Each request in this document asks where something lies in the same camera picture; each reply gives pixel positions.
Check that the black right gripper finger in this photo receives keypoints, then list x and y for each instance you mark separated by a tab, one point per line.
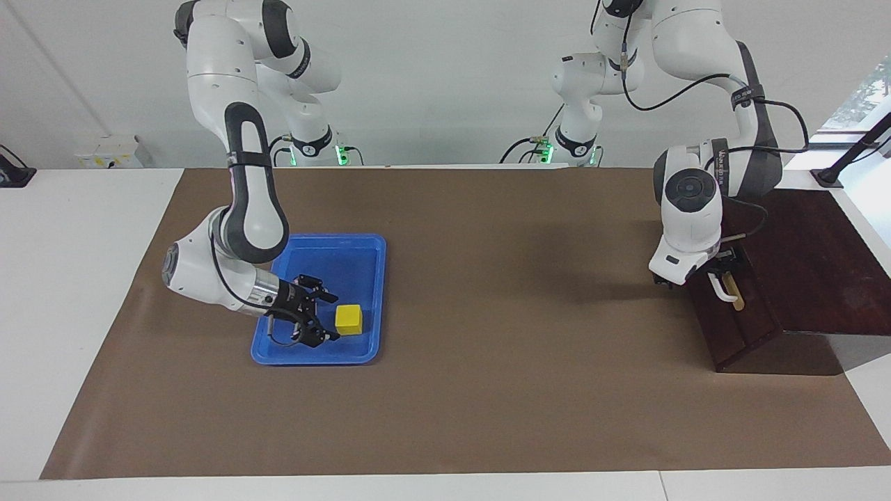
317	291
314	336

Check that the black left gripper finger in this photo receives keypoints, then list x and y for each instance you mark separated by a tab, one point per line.
733	264

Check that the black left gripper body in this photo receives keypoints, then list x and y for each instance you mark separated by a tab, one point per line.
718	261

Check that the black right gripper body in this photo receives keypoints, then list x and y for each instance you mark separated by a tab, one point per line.
291	303

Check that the yellow block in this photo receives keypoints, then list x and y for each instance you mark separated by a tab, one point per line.
349	320

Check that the wooden drawer with dark front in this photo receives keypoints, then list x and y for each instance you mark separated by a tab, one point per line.
738	334

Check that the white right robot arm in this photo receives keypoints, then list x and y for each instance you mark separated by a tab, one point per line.
250	202

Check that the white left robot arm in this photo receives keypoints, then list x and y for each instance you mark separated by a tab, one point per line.
689	195

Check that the blue plastic tray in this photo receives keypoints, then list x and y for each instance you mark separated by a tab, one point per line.
348	264

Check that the black angled stand pole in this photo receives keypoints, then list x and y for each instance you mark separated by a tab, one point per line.
849	156

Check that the brown table mat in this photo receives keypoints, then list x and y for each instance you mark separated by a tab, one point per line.
487	348

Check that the window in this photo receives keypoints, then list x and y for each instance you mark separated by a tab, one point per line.
863	97

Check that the black flat stand base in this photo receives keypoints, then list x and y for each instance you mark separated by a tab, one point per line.
14	174

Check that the white wall socket box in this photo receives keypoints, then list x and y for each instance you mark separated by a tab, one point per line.
115	153

